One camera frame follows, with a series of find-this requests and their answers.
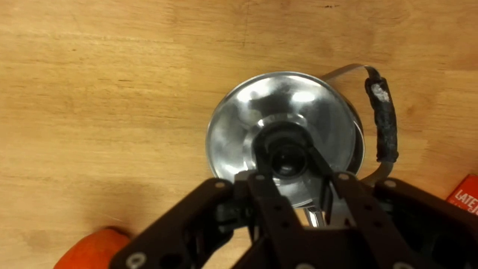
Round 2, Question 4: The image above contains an orange cracker box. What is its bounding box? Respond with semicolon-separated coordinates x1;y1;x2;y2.
444;172;478;215

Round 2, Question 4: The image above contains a silver teapot with black handle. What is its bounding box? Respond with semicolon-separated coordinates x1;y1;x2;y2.
217;63;400;228

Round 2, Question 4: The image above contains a red apple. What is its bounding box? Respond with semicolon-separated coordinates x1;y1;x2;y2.
52;225;132;269

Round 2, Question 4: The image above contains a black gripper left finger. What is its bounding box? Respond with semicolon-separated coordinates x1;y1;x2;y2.
108;124;319;269

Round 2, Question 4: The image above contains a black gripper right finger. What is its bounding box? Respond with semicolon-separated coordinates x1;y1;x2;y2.
297;125;478;269

